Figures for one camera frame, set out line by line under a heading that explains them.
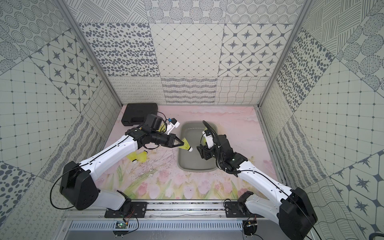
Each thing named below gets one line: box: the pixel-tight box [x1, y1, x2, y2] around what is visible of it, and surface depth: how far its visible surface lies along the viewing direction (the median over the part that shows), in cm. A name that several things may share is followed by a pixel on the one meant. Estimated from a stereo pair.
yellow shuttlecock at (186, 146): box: [178, 137, 193, 152], surface depth 80 cm
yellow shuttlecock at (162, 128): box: [157, 123, 167, 133], surface depth 69 cm
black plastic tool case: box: [121, 103, 158, 126], surface depth 113 cm
